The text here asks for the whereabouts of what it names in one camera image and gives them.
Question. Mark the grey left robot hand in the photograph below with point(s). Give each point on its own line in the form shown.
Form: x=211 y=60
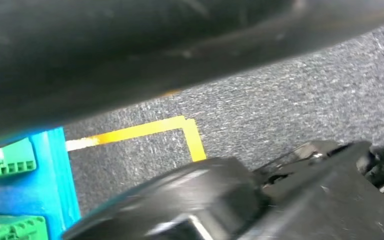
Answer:
x=278 y=205

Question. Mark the blue metal shelf rack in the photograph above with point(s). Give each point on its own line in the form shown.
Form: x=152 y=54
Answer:
x=46 y=192

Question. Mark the yellow floor tape strip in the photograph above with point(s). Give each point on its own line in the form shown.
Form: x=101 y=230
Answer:
x=139 y=130

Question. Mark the grey robot body shell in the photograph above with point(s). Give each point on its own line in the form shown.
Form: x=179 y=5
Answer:
x=112 y=49

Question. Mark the green plastic crate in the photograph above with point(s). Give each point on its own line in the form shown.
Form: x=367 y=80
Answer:
x=10 y=159
x=13 y=228

